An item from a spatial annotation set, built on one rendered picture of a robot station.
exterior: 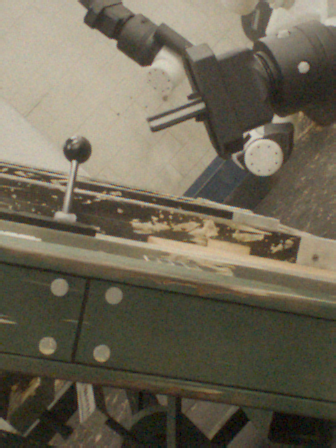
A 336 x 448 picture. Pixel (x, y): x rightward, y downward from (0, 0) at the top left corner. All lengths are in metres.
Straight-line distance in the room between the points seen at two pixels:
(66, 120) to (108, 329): 5.68
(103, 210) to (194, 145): 5.19
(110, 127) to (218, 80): 5.57
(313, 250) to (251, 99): 0.62
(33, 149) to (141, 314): 4.29
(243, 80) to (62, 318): 0.31
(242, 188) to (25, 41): 2.32
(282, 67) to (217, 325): 0.27
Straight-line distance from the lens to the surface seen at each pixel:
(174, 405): 1.55
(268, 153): 1.44
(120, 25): 1.47
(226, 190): 5.39
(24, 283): 0.61
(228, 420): 3.05
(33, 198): 1.21
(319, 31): 0.76
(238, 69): 0.74
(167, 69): 1.41
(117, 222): 1.22
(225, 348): 0.64
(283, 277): 0.91
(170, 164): 6.35
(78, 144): 0.91
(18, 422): 2.26
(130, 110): 6.31
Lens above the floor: 1.47
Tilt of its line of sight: 11 degrees down
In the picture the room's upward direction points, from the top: 48 degrees counter-clockwise
